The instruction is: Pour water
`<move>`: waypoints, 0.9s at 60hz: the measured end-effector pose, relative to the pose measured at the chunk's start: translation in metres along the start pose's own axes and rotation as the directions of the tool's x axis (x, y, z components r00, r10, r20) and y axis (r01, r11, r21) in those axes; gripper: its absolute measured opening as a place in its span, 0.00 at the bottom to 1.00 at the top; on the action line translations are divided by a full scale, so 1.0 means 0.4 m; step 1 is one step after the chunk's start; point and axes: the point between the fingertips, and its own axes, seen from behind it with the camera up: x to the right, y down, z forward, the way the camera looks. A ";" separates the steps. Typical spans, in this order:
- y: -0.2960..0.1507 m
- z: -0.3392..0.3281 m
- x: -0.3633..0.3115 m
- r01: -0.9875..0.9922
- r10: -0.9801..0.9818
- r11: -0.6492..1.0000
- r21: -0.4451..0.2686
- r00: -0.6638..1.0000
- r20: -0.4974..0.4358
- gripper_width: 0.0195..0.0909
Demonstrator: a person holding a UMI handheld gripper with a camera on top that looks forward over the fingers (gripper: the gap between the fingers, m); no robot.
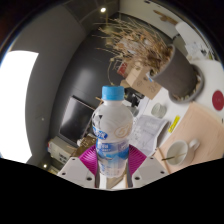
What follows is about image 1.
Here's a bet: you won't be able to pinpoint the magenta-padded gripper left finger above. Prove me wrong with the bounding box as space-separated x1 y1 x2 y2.
57 144 100 189

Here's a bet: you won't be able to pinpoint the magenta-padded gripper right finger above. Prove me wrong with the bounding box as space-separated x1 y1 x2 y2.
125 144 169 189

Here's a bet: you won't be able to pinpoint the blue-capped plastic drink bottle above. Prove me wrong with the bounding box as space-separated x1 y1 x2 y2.
91 85 134 179

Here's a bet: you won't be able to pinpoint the white cabinet with pictures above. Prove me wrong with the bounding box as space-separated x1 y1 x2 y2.
46 135 81 164

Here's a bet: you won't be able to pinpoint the thin stick in mug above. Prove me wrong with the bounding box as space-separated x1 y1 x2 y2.
161 152 188 162

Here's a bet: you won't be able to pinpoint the white ceramic mug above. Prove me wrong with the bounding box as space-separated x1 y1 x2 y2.
165 138 201 167

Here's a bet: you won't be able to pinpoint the printed paper sheet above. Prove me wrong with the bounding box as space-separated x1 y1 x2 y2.
128 114 169 158

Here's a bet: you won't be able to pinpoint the yellow paper tag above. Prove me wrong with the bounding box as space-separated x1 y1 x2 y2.
168 115 181 134

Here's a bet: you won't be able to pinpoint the small white tape roll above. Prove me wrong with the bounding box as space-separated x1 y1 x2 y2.
150 102 168 119

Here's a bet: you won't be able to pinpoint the beige mat with wooden slats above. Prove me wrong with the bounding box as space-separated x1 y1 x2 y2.
153 101 224 174

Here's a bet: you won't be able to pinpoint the long ceiling light panel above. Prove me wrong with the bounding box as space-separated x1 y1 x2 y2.
0 49 40 164

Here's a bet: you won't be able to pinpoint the cardboard box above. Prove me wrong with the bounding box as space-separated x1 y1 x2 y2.
119 61 163 100

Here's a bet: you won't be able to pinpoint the flat round red coaster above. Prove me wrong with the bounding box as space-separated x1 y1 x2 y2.
211 89 224 112

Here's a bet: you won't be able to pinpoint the dried plant in grey pot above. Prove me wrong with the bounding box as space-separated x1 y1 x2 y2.
93 18 201 101

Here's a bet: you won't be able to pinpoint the papers on chair seat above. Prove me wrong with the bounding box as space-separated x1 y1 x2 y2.
184 39 209 59

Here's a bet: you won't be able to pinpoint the white plastic chair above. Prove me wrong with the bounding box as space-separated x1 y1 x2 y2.
174 21 214 61

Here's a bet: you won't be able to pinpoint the wooden human figure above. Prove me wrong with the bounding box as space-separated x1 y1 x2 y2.
153 9 179 26

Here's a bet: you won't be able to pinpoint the black wall screen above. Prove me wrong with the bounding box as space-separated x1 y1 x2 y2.
58 95 98 148

